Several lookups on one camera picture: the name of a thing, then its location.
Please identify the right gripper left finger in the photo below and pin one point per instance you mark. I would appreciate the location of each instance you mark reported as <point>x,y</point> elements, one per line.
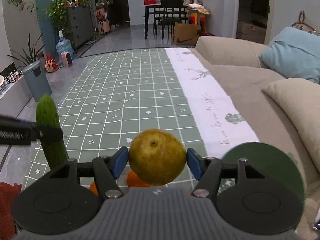
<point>107,170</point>

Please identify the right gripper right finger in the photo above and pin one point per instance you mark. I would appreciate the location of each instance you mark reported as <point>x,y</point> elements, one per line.
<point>206,171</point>

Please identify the orange tangerine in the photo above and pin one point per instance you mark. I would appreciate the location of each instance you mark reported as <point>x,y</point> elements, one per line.
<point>133,180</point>
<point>94,188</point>

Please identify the green cucumber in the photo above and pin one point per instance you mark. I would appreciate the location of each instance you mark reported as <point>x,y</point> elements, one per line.
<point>47,116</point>

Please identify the yellow-green pear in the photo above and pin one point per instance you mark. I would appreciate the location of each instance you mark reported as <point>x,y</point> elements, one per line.
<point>157,157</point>

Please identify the grey-blue trash bin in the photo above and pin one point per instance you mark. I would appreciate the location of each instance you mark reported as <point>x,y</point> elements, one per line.
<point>35,77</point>

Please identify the green colander bowl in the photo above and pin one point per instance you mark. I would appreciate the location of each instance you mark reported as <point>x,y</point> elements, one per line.
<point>272,161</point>

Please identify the red patterned bag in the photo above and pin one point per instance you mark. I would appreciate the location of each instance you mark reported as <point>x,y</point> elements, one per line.
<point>51,65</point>

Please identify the long-leaf potted plant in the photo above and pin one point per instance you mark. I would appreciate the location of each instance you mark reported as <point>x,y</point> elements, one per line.
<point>29,55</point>

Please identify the green checked tablecloth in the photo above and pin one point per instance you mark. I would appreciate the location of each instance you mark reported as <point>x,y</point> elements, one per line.
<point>121,94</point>

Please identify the pink small heater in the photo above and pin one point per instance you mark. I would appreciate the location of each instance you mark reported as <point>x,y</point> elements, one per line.
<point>66,59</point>

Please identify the blue water jug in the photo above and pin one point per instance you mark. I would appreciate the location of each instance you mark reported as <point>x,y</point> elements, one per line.
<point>62,46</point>

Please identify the beige sofa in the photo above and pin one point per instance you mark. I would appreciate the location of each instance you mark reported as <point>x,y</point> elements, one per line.
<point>236,66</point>

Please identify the beige cushion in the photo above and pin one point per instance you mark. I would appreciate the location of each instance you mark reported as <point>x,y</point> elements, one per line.
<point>299,99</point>

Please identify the dark grey drawer cabinet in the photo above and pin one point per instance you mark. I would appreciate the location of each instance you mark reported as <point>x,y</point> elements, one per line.
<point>79,21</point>

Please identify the green potted vine plant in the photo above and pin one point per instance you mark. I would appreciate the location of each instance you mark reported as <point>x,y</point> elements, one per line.
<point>57,13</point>

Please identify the pink suitcase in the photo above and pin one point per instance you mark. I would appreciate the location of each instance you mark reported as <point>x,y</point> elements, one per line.
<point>103,27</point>

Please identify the brown paper shopping bag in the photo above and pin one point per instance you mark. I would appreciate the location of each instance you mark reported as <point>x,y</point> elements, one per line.
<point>186,34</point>

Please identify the light blue cushion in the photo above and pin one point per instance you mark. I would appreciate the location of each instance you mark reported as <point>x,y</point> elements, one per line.
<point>294,53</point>

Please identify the black dining chair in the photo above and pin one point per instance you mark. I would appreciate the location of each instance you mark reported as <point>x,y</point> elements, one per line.
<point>169,13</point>

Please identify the black dining table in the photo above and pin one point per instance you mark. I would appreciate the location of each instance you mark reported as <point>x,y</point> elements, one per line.
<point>149,12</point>

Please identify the brown handbag behind sofa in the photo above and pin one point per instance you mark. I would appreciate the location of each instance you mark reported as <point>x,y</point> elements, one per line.
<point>302,25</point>

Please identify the red box on table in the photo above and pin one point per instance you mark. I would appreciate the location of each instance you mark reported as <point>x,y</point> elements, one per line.
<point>150,2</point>

